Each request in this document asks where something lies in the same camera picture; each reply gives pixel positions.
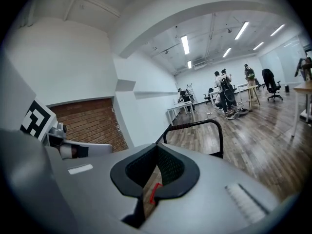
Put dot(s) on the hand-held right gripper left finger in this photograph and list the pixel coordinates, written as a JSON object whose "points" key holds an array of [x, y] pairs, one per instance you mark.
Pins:
{"points": [[97, 191]]}

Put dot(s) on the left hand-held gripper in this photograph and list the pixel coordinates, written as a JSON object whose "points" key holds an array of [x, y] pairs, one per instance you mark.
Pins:
{"points": [[36, 121]]}

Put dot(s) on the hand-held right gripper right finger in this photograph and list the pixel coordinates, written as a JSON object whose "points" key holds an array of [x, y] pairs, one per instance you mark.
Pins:
{"points": [[207, 191]]}

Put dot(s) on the black metal platform trolley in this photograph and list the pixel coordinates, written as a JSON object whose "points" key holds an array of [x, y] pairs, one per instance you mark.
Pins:
{"points": [[220, 140]]}

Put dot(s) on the long white table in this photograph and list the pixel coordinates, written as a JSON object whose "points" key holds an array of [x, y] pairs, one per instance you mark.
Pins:
{"points": [[178, 106]]}

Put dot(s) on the small black office chair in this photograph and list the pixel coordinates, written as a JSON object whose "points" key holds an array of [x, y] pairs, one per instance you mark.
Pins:
{"points": [[209, 95]]}

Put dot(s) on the metal stepladder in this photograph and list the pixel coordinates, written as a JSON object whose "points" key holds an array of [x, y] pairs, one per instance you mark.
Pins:
{"points": [[192, 91]]}

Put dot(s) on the wooden trestle stand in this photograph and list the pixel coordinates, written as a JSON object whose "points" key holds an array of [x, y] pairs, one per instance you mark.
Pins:
{"points": [[252, 94]]}

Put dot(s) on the white air conditioner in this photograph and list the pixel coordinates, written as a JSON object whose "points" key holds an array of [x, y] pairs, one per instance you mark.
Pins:
{"points": [[202, 66]]}

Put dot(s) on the black office chair with jacket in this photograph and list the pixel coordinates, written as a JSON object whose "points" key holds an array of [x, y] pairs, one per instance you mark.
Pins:
{"points": [[270, 82]]}

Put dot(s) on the black cylinder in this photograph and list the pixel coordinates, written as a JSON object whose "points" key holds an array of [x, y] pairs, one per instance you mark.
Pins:
{"points": [[287, 88]]}

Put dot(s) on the group of ceiling light strips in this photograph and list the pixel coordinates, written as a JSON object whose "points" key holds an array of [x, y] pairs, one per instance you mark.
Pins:
{"points": [[185, 44]]}

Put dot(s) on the wooden desk with white frame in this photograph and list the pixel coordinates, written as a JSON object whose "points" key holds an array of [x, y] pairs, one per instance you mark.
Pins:
{"points": [[303, 88]]}

